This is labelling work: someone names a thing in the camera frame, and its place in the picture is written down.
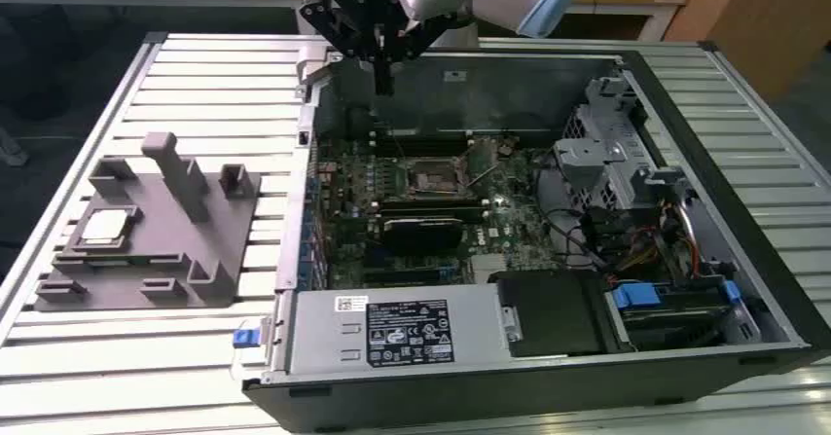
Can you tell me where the black hard disk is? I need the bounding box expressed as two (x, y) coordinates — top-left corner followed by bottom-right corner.
(614, 303), (728, 353)

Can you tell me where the black graphics card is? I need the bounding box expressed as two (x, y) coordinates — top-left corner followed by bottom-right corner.
(378, 216), (465, 254)

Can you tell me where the grey metal drive cage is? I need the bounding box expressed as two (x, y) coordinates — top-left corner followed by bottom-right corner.
(550, 77), (689, 212)

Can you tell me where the grey parts rack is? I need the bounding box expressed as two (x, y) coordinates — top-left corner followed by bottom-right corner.
(30, 131), (263, 312)

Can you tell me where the silver chipset heat sink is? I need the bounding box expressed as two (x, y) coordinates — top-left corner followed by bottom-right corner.
(469, 254), (512, 273)

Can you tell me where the thin locking lever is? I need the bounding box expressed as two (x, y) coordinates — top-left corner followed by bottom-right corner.
(468, 156), (508, 186)

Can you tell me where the CPU socket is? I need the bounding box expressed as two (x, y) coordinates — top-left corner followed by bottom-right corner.
(401, 156), (466, 201)

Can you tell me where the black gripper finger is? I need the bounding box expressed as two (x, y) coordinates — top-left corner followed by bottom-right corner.
(382, 14), (450, 96)
(298, 0), (385, 96)

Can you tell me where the silver power supply unit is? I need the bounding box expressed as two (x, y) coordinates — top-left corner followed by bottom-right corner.
(262, 286), (524, 377)

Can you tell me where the grey furniture foot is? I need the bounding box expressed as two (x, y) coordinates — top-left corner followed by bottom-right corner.
(0, 127), (30, 166)

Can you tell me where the blue disk carrier handle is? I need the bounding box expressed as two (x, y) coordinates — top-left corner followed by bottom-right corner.
(610, 283), (661, 312)

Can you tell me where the black wire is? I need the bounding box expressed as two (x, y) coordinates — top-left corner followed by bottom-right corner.
(541, 205), (614, 271)

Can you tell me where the green motherboard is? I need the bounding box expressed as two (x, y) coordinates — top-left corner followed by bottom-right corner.
(310, 132), (585, 290)

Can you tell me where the black expansion slot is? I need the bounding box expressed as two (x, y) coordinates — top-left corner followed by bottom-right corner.
(361, 268), (437, 284)

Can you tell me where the black PC case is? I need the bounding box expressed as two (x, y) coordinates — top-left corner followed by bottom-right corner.
(239, 40), (831, 435)

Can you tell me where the orange yellow wire bundle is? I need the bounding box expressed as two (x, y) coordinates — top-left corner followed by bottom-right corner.
(612, 228), (657, 273)

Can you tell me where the black RAM slot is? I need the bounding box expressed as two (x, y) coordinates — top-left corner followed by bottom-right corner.
(366, 130), (473, 144)
(366, 138), (473, 157)
(379, 206), (486, 222)
(378, 199), (482, 212)

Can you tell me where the wooden cabinet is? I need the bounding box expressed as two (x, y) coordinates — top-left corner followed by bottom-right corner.
(664, 0), (831, 110)

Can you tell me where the metal socket cover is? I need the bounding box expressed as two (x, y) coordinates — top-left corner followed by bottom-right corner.
(457, 136), (505, 186)

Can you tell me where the silver CPU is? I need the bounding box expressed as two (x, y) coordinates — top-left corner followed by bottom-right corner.
(79, 209), (133, 244)

